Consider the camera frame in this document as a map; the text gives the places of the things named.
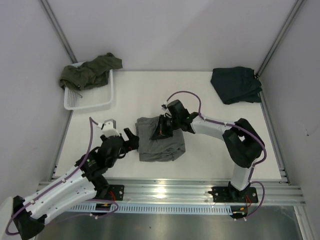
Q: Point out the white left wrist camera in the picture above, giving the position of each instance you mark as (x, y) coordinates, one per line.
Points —
(108, 128)

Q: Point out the left aluminium corner post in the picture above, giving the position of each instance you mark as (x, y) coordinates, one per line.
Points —
(53, 20)

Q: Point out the olive green shorts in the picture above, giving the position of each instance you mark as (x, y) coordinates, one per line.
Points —
(90, 74)

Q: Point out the aluminium corner post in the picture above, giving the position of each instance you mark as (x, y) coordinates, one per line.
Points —
(284, 29)
(53, 20)

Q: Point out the white plastic basket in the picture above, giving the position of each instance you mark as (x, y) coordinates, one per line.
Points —
(90, 99)

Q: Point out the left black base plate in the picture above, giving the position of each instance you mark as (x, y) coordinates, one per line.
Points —
(114, 192)

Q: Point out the dark navy shorts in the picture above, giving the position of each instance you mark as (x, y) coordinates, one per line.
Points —
(236, 84)

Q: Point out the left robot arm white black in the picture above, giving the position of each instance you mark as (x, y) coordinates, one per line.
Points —
(83, 182)

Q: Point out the aluminium mounting rail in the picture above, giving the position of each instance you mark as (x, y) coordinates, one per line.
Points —
(195, 192)

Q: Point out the right aluminium corner post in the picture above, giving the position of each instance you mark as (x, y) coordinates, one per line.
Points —
(284, 29)

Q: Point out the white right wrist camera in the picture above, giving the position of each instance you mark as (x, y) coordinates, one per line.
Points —
(164, 107)

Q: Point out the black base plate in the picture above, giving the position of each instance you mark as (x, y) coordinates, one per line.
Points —
(114, 192)
(222, 194)

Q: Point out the slotted grey cable duct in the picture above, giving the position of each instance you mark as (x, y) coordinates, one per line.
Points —
(146, 208)

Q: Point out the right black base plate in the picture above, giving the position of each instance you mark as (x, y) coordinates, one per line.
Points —
(222, 194)

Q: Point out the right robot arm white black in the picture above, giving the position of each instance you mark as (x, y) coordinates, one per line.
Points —
(243, 143)

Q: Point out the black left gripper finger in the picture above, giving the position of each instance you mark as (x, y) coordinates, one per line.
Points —
(131, 145)
(130, 135)

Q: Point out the grey shorts with drawstring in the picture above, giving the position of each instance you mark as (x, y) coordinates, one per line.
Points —
(160, 150)

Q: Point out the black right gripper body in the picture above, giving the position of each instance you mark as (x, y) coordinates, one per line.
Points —
(167, 126)

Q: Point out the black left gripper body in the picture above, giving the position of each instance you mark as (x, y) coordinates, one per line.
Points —
(122, 150)

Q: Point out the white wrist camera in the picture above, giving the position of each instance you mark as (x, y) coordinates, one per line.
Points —
(164, 107)
(108, 128)

